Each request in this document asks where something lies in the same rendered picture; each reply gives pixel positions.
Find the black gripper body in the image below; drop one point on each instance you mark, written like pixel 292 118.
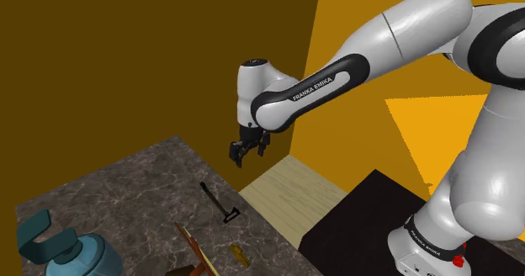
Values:
pixel 249 134

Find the teal spray bottle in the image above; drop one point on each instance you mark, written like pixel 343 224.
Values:
pixel 61 250

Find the brown wooden stick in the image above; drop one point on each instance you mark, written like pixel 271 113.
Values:
pixel 193 246

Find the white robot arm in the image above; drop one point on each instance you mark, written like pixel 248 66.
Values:
pixel 410 33

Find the pale yellow stick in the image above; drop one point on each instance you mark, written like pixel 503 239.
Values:
pixel 201 250

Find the brown wooden block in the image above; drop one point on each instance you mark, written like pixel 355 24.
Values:
pixel 184 271

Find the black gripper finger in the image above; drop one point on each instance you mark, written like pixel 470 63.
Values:
pixel 263 143
pixel 236 152

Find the dark robot stand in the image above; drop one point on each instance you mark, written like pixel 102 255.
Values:
pixel 361 226

